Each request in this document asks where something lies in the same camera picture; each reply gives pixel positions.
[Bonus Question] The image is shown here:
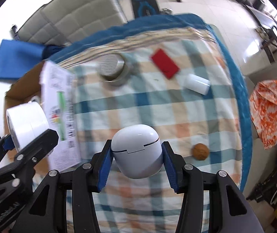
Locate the white round jar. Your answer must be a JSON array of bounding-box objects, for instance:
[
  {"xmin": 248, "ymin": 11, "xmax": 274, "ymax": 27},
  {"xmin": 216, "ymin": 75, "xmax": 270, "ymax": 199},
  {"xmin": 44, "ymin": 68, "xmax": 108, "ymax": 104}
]
[{"xmin": 6, "ymin": 102, "xmax": 49, "ymax": 152}]

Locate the brown walnut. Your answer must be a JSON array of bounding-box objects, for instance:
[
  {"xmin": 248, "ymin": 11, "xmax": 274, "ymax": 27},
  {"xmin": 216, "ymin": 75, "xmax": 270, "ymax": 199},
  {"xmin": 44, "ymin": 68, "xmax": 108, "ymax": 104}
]
[{"xmin": 192, "ymin": 143, "xmax": 209, "ymax": 160}]

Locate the white earbuds case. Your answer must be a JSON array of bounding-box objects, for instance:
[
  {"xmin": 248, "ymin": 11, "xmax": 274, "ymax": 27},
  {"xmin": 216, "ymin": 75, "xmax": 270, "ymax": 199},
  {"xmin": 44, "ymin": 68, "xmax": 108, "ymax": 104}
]
[{"xmin": 111, "ymin": 124, "xmax": 163, "ymax": 179}]

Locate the silver round speaker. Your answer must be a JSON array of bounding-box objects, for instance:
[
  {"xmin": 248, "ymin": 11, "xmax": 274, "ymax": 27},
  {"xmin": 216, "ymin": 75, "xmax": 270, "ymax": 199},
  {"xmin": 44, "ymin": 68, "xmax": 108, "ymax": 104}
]
[{"xmin": 96, "ymin": 54, "xmax": 130, "ymax": 86}]

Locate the small white cylinder container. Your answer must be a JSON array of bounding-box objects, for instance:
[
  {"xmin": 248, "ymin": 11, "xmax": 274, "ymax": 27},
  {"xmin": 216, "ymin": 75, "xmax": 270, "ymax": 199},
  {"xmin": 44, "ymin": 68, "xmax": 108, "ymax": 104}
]
[{"xmin": 184, "ymin": 74, "xmax": 211, "ymax": 95}]

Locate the red rectangular box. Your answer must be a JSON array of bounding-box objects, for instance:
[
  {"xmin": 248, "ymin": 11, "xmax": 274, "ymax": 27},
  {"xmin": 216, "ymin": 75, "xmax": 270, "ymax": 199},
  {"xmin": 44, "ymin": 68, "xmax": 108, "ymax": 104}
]
[{"xmin": 151, "ymin": 49, "xmax": 180, "ymax": 79}]

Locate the open cardboard box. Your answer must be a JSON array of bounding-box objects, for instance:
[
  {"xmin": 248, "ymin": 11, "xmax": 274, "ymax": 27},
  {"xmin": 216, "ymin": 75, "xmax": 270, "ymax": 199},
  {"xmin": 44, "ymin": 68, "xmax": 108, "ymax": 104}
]
[{"xmin": 4, "ymin": 61, "xmax": 81, "ymax": 174}]

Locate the blue folded mat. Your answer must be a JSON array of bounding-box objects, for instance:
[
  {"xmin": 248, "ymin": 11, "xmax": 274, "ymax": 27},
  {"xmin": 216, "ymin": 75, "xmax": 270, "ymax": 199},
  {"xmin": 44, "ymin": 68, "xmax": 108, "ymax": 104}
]
[{"xmin": 0, "ymin": 39, "xmax": 45, "ymax": 81}]

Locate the orange white patterned cloth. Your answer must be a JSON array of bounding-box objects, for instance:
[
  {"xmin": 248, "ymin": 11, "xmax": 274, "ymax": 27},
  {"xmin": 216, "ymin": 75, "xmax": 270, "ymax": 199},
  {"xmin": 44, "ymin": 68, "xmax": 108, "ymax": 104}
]
[{"xmin": 249, "ymin": 80, "xmax": 277, "ymax": 149}]

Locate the grey quilted cushion left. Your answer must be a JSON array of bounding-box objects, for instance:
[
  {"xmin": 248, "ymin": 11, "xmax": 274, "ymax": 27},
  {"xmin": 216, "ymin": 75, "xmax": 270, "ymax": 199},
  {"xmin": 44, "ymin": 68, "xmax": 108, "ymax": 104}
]
[{"xmin": 12, "ymin": 4, "xmax": 59, "ymax": 45}]

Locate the grey quilted cushion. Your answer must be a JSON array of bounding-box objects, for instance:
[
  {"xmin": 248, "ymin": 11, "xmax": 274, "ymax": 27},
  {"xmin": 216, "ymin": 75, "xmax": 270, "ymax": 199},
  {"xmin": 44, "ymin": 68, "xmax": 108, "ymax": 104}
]
[
  {"xmin": 12, "ymin": 4, "xmax": 59, "ymax": 45},
  {"xmin": 42, "ymin": 0, "xmax": 127, "ymax": 44}
]

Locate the plaid checkered blanket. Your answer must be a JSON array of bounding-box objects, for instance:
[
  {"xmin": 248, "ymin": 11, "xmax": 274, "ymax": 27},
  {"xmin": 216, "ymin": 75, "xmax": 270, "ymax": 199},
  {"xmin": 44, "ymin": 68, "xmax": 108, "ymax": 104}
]
[{"xmin": 47, "ymin": 13, "xmax": 254, "ymax": 233}]

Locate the grey quilted cushion right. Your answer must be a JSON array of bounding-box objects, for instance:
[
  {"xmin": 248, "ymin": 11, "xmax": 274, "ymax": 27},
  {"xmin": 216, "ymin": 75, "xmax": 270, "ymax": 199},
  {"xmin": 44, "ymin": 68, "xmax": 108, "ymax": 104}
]
[{"xmin": 42, "ymin": 0, "xmax": 127, "ymax": 44}]

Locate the dark wooden chair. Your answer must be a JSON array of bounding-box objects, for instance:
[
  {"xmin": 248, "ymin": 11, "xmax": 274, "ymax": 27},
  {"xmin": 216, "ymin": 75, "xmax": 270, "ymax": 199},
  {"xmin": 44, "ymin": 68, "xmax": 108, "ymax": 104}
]
[{"xmin": 256, "ymin": 22, "xmax": 277, "ymax": 64}]

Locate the black blue sit-up bench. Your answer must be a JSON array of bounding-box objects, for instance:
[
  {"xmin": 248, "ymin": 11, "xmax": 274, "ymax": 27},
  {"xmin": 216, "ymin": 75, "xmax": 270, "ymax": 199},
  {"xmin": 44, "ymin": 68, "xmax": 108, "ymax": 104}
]
[{"xmin": 131, "ymin": 0, "xmax": 160, "ymax": 18}]

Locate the treadmill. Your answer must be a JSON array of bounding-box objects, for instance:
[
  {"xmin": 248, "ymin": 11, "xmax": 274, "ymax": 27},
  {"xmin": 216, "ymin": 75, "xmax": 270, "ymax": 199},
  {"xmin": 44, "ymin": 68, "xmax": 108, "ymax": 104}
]
[{"xmin": 243, "ymin": 0, "xmax": 277, "ymax": 30}]

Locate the chrome dumbbell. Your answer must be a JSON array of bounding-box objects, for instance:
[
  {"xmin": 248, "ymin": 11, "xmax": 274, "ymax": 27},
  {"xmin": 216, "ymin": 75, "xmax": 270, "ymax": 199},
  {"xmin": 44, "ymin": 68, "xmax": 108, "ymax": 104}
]
[{"xmin": 161, "ymin": 8, "xmax": 173, "ymax": 15}]

